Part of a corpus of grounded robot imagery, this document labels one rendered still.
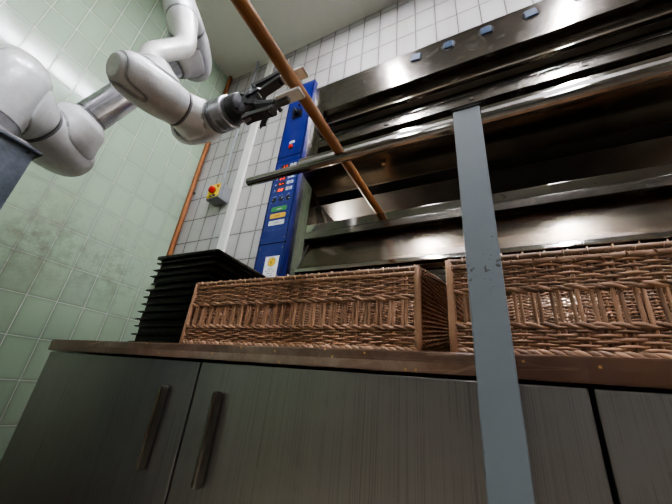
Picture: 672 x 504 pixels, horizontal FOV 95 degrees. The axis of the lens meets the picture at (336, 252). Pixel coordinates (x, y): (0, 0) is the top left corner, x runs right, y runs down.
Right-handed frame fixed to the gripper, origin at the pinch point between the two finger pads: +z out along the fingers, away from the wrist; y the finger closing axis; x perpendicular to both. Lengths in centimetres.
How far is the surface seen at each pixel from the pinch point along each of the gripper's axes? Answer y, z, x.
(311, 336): 58, 7, -11
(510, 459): 71, 38, 0
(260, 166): -43, -70, -60
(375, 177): -18, -2, -61
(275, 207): -10, -50, -57
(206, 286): 47, -24, -10
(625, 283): 51, 53, -10
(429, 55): -83, 23, -60
